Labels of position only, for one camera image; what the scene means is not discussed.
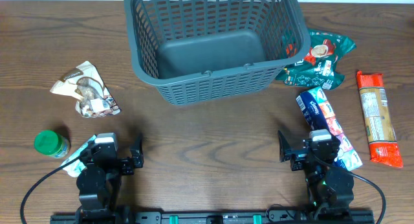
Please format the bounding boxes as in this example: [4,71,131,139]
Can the blue Kleenex tissue multipack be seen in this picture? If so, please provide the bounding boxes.
[296,87,363,171]

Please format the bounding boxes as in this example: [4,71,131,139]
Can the orange spaghetti packet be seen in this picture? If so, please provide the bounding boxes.
[356,71,404,168]

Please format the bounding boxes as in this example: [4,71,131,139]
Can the green Nescafe coffee bag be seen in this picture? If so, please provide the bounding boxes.
[276,29,356,90]

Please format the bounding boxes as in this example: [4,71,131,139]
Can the grey plastic basket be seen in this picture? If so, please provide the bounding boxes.
[124,0,311,105]

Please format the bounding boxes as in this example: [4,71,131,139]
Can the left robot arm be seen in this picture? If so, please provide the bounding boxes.
[76,133,144,223]

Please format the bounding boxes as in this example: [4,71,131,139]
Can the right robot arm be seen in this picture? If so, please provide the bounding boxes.
[278,129,354,221]

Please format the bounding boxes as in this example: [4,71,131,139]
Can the teal white sachet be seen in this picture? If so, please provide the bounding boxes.
[61,135,96,177]

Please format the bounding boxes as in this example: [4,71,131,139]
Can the green lid jar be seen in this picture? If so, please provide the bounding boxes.
[34,130,71,158]

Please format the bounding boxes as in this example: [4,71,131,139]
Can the beige snack pouch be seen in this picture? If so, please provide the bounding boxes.
[50,61,121,118]

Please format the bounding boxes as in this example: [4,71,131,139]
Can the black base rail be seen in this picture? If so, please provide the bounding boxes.
[49,210,375,224]

